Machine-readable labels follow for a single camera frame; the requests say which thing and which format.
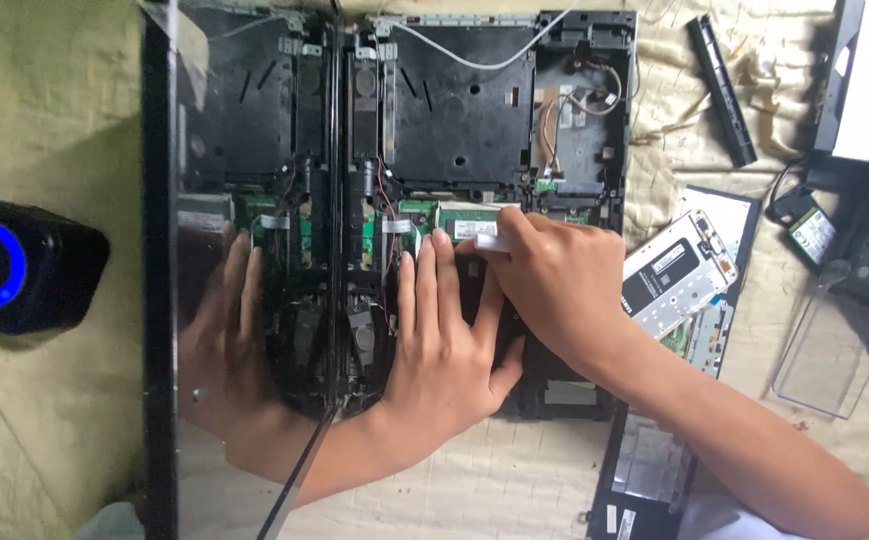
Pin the long black plastic strip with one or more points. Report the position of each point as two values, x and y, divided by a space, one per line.
721 90

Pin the black laptop bottom cover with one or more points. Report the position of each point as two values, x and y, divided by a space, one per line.
644 465

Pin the green memory module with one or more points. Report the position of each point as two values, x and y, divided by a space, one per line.
464 223

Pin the optical drive with white label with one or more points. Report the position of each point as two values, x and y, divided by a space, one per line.
866 82

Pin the person's right hand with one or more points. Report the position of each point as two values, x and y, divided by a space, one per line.
566 289

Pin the black flat cover panel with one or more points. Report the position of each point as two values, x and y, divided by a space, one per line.
734 214

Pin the white eraser block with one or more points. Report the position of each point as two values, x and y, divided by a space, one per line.
488 242

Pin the person's left hand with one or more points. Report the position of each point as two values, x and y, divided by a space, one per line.
442 375

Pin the person's white sleeve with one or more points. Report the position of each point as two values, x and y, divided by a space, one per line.
734 521

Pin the clear plastic case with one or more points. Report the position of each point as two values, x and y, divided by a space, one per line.
828 352

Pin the person's right fingers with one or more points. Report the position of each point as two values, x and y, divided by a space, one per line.
518 225

